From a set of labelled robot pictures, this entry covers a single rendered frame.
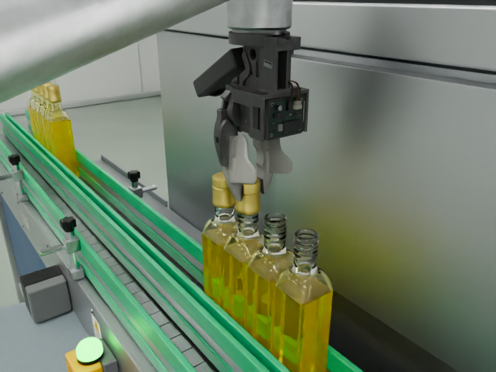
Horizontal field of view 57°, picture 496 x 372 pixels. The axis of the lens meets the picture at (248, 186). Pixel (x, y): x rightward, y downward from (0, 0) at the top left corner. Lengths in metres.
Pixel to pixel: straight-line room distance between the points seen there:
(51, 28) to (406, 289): 0.52
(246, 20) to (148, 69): 6.39
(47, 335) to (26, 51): 0.88
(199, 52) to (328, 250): 0.48
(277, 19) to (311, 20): 0.15
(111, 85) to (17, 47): 6.46
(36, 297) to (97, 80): 5.68
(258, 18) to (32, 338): 0.81
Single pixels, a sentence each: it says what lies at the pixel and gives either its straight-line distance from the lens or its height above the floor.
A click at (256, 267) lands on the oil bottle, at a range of 0.61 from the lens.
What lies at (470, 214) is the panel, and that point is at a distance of 0.56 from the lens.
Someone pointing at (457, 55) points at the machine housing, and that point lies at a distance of 0.54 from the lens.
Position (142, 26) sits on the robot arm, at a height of 1.39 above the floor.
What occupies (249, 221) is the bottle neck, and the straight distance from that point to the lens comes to 0.63.
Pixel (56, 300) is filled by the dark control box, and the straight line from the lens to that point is 1.10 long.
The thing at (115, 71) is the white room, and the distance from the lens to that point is 6.70.
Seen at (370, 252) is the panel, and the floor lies 1.08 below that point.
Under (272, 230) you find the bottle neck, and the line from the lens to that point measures 0.59.
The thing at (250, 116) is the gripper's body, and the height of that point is 1.28.
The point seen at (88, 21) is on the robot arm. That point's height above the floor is 1.39.
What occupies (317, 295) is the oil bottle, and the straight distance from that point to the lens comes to 0.57.
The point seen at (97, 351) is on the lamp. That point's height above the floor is 0.85.
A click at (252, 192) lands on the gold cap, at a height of 1.16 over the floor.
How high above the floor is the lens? 1.41
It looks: 23 degrees down
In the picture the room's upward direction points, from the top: straight up
